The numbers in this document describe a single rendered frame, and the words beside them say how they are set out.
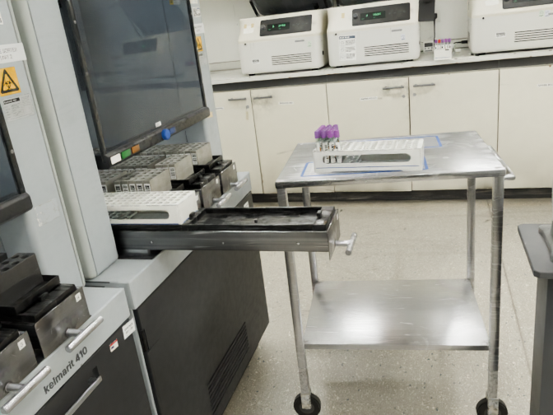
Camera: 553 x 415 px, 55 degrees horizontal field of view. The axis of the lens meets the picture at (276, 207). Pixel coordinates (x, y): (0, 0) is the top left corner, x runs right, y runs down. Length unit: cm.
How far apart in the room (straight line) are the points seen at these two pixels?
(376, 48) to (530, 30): 85
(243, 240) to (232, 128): 254
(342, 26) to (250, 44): 60
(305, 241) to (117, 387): 51
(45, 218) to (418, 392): 134
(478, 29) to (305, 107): 112
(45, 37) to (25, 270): 46
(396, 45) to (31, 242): 268
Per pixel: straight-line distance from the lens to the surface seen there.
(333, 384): 199
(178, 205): 125
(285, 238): 116
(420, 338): 171
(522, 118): 349
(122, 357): 123
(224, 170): 171
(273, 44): 353
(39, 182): 113
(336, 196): 369
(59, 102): 120
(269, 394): 198
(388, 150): 145
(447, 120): 345
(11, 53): 112
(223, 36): 431
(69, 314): 107
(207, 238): 123
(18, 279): 108
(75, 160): 122
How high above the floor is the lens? 125
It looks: 20 degrees down
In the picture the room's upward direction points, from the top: 7 degrees counter-clockwise
